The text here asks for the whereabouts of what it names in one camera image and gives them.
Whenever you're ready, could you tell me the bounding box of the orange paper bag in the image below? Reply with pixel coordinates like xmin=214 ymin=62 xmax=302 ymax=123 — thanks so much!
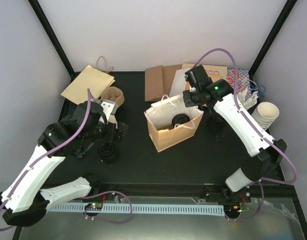
xmin=144 ymin=94 xmax=204 ymax=152

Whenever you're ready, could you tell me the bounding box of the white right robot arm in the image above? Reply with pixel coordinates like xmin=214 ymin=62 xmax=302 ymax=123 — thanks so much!
xmin=183 ymin=65 xmax=287 ymax=202

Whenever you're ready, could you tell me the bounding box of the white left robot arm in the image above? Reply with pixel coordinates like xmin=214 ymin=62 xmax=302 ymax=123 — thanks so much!
xmin=0 ymin=100 xmax=128 ymax=227

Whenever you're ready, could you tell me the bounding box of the beige bag with red circles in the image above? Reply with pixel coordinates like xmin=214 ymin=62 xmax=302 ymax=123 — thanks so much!
xmin=181 ymin=63 xmax=228 ymax=82

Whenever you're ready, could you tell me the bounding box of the white paper bag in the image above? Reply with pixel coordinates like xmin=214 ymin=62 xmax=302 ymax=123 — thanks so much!
xmin=169 ymin=68 xmax=189 ymax=97

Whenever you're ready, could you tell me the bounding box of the stack of pulp cup carriers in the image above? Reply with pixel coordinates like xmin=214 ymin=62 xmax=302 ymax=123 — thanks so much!
xmin=100 ymin=86 xmax=125 ymax=107

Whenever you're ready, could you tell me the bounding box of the brown kraft paper bag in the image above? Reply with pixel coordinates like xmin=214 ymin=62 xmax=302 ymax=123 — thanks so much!
xmin=144 ymin=64 xmax=182 ymax=102

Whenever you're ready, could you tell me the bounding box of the stack of black cup lids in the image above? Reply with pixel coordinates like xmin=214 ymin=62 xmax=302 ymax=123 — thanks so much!
xmin=210 ymin=115 xmax=226 ymax=130

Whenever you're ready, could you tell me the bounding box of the blue checkered paper bag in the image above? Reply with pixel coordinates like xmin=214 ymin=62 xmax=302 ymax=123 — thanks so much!
xmin=226 ymin=68 xmax=266 ymax=98

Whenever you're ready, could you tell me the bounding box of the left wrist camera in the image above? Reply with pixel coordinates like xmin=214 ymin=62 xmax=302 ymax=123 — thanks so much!
xmin=101 ymin=100 xmax=118 ymax=124

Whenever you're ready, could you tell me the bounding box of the tan paper bag with handles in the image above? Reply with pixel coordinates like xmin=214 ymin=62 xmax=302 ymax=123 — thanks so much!
xmin=60 ymin=64 xmax=115 ymax=105

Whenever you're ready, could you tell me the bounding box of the light blue cable duct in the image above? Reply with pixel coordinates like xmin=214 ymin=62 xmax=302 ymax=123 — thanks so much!
xmin=50 ymin=202 xmax=225 ymax=217

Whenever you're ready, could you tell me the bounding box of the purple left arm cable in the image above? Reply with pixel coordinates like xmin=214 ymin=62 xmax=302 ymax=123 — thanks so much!
xmin=0 ymin=88 xmax=102 ymax=231

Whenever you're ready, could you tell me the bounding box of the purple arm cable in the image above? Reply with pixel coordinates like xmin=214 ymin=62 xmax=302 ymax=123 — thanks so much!
xmin=194 ymin=47 xmax=299 ymax=185
xmin=0 ymin=88 xmax=102 ymax=231

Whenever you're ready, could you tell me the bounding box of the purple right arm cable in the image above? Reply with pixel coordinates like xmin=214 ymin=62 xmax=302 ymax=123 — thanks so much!
xmin=194 ymin=47 xmax=299 ymax=185

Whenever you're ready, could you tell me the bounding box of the black frame post right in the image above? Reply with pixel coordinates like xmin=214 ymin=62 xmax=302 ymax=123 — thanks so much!
xmin=248 ymin=0 xmax=297 ymax=79

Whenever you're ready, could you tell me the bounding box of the black frame post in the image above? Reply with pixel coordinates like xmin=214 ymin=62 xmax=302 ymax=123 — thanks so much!
xmin=248 ymin=0 xmax=297 ymax=79
xmin=28 ymin=0 xmax=75 ymax=77

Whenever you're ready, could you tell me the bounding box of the black frame post left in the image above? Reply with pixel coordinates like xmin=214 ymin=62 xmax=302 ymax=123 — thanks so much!
xmin=28 ymin=0 xmax=75 ymax=77

